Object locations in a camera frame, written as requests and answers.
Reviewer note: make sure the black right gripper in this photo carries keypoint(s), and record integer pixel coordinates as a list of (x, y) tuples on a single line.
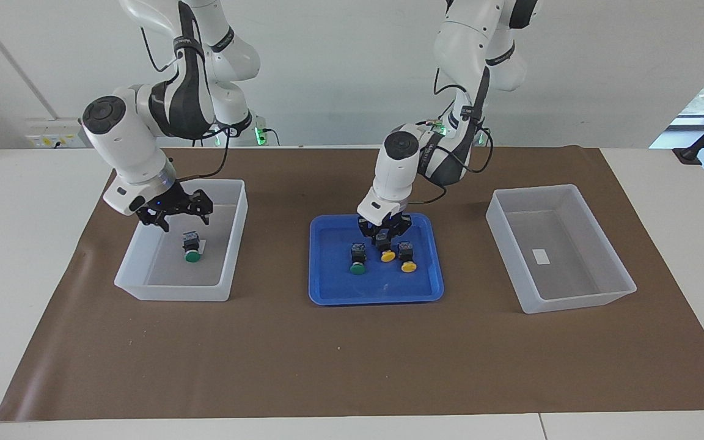
[(178, 203)]

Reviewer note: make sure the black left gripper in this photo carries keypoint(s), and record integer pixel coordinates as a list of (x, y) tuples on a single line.
[(384, 230)]

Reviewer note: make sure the yellow push button switch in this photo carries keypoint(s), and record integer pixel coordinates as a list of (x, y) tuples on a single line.
[(388, 257), (409, 266)]

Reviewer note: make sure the green push button switch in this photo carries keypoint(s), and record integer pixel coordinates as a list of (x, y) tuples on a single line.
[(192, 256), (358, 267)]

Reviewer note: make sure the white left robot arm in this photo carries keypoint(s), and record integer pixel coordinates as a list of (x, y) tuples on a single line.
[(398, 165)]

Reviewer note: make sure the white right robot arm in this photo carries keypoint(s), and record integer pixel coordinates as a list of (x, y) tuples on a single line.
[(126, 140)]

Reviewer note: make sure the small white paper sticker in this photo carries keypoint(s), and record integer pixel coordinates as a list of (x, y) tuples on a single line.
[(202, 247), (541, 256)]

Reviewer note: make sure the blue plastic tray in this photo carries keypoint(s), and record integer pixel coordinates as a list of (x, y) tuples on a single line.
[(376, 287)]

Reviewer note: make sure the translucent white plastic box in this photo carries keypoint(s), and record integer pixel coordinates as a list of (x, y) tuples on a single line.
[(572, 302), (168, 293)]

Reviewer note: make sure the brown paper table mat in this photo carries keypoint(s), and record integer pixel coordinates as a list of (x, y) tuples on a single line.
[(327, 366)]

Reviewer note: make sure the white wall power outlet strip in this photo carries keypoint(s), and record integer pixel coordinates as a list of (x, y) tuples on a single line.
[(55, 133)]

